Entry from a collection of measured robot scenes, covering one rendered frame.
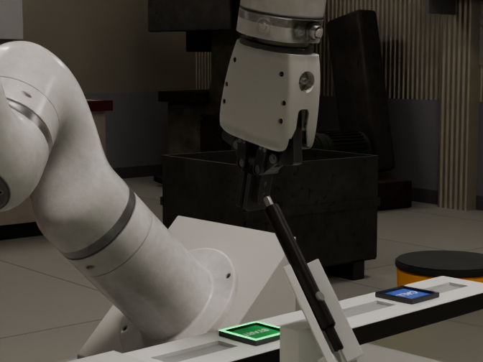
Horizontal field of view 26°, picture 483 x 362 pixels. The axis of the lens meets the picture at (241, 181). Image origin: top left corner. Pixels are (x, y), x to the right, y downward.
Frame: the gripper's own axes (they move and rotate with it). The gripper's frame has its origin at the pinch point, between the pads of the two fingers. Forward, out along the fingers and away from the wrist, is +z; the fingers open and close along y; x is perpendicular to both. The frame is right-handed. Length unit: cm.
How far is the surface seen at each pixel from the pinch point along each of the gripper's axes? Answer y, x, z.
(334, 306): -26.6, 17.3, -0.5
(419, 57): 470, -672, 84
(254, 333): -3.7, 0.5, 14.7
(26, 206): 521, -319, 201
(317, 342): -27.4, 19.6, 1.6
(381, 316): -7.2, -16.2, 14.4
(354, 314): -3.6, -16.0, 15.5
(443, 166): 413, -655, 165
